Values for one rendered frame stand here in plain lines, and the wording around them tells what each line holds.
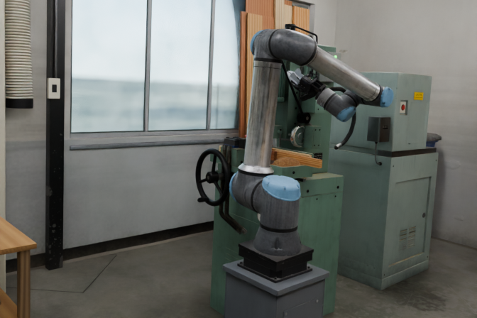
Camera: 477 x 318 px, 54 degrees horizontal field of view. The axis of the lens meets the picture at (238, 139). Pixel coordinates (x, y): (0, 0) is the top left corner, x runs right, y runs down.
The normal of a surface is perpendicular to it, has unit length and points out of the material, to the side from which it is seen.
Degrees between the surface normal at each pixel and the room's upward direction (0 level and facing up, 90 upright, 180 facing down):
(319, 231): 90
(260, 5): 88
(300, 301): 90
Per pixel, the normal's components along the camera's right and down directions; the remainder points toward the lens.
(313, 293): 0.67, 0.11
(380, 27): -0.75, 0.03
